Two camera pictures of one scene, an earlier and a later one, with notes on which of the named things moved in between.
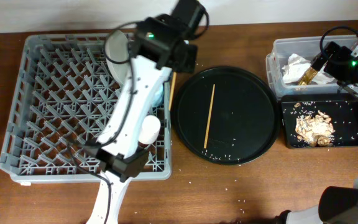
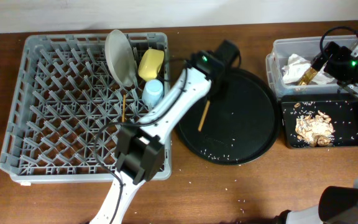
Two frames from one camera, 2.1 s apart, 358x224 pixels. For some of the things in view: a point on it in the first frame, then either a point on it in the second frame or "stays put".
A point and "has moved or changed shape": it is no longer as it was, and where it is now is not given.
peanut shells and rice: [314, 128] stays put
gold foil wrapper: [308, 76] stays put
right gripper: [340, 55] stays put
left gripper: [192, 66] → [216, 99]
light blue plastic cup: [156, 99] stays put
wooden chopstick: [209, 118] has moved or changed shape
